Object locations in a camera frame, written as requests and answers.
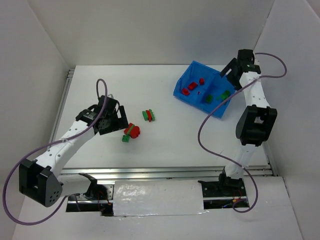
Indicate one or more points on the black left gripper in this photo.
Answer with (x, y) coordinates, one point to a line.
(116, 124)

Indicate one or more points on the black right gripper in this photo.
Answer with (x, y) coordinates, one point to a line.
(233, 72)

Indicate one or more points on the red long lego brick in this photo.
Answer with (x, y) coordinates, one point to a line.
(125, 130)

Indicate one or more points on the green lego plate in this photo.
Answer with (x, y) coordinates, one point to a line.
(131, 130)

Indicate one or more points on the green square lego studs up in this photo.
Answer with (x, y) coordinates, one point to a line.
(125, 138)

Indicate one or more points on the red rounded lego piece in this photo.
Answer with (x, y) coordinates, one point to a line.
(135, 132)

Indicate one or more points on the green lego brick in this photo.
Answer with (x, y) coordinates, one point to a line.
(223, 97)
(227, 93)

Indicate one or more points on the red arch lego piece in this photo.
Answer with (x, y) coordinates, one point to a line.
(185, 92)

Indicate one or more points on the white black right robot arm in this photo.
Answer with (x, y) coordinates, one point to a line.
(256, 122)

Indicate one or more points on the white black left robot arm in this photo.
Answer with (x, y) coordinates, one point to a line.
(41, 180)

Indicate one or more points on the green lego brick in bin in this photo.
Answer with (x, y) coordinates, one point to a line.
(223, 97)

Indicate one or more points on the red square lego brick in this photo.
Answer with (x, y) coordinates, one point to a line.
(201, 81)

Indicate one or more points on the blue plastic sorting bin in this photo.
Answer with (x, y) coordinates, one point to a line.
(214, 85)

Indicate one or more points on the red lego piece in bin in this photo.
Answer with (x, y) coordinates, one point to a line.
(192, 86)

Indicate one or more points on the white taped cover plate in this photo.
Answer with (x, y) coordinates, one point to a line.
(157, 198)

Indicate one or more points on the aluminium table edge rail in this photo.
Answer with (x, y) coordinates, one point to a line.
(154, 173)

